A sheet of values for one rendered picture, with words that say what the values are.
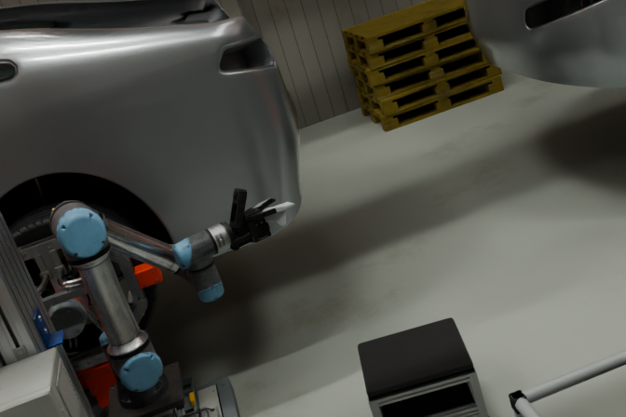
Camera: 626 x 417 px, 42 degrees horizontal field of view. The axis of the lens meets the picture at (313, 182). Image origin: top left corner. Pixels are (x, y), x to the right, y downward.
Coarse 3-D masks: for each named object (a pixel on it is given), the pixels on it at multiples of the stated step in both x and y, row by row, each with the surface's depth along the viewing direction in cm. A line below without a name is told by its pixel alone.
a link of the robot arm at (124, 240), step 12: (60, 204) 216; (108, 228) 224; (120, 228) 227; (120, 240) 226; (132, 240) 228; (144, 240) 230; (156, 240) 233; (120, 252) 229; (132, 252) 229; (144, 252) 230; (156, 252) 231; (168, 252) 233; (156, 264) 233; (168, 264) 234; (180, 276) 239
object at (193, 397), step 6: (186, 384) 364; (192, 384) 365; (186, 390) 362; (192, 390) 361; (186, 396) 362; (192, 396) 354; (186, 402) 357; (192, 402) 351; (198, 402) 363; (186, 408) 353; (192, 408) 346; (198, 408) 355
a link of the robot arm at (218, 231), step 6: (210, 228) 227; (216, 228) 227; (222, 228) 227; (216, 234) 226; (222, 234) 226; (216, 240) 225; (222, 240) 225; (228, 240) 227; (222, 246) 226; (228, 246) 228
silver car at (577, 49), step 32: (480, 0) 441; (512, 0) 405; (544, 0) 386; (576, 0) 372; (608, 0) 363; (480, 32) 454; (512, 32) 414; (544, 32) 391; (576, 32) 378; (608, 32) 369; (512, 64) 436; (544, 64) 404; (576, 64) 387; (608, 64) 377
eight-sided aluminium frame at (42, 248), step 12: (48, 240) 302; (24, 252) 300; (36, 252) 302; (120, 264) 309; (132, 264) 317; (132, 276) 312; (132, 288) 313; (144, 300) 316; (132, 312) 317; (144, 312) 317; (96, 348) 323; (72, 360) 320; (84, 360) 317; (96, 360) 318
